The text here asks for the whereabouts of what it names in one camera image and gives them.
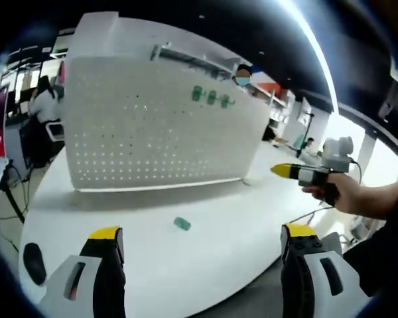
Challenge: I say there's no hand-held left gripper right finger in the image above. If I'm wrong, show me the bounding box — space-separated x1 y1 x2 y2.
281 223 372 318

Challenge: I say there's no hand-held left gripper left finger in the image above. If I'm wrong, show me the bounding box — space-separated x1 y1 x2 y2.
39 227 127 318

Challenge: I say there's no white perforated mounting plate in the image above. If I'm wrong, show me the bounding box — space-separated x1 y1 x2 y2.
63 56 270 193

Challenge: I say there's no person's right hand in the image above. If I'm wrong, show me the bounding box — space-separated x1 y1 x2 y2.
301 172 361 215

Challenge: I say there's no black tripod stand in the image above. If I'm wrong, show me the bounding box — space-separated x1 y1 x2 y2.
297 112 316 157

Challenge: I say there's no black oval table grommet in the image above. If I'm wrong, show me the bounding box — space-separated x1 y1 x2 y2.
23 242 47 286

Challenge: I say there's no ceiling light strip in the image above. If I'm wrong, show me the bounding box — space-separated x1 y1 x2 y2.
283 0 340 114

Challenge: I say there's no black table leg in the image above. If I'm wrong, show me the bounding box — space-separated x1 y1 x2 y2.
0 184 26 223

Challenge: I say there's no white office chair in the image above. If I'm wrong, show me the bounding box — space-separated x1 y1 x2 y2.
46 121 66 143

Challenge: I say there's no grey computer cabinet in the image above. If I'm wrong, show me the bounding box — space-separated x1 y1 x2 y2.
5 125 33 170

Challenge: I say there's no shelf rack with bins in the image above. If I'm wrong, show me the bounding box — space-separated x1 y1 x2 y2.
151 42 240 80

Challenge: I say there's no white column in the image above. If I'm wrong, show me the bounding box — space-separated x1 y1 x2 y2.
68 11 120 60

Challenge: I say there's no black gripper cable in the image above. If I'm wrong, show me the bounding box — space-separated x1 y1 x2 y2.
349 158 364 187

